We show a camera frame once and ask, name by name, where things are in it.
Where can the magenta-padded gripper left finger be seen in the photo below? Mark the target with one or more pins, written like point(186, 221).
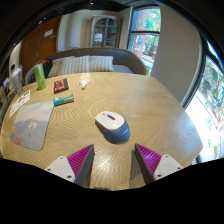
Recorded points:
point(62, 166)

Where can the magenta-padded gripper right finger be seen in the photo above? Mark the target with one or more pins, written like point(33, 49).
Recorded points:
point(166, 164)

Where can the white and blue computer mouse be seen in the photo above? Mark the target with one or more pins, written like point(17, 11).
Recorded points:
point(113, 128)

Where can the green and blue gum pack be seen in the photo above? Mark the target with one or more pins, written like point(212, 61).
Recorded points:
point(63, 99)

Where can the white sticker sheet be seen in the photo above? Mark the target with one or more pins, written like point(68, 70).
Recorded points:
point(19, 102)

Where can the black box with orange print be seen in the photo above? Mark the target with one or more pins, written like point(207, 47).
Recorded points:
point(61, 85)

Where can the white and orange tube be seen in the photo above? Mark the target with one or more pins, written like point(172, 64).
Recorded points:
point(84, 79)

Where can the green drink can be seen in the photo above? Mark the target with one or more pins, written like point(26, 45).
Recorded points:
point(40, 77)

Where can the clear plastic cup with lid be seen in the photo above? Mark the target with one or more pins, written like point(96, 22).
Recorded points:
point(16, 81)

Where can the striped cushion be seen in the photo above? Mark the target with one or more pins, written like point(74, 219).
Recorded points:
point(56, 67)
point(101, 63)
point(76, 65)

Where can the black backpack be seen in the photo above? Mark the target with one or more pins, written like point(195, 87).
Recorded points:
point(46, 66)

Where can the brown curved sofa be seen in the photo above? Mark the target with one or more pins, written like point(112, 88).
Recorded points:
point(126, 58)

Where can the brown wooden door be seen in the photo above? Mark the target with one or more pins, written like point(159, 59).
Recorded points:
point(38, 45)

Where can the glass door cabinet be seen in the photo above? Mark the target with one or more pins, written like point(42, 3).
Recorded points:
point(105, 31)

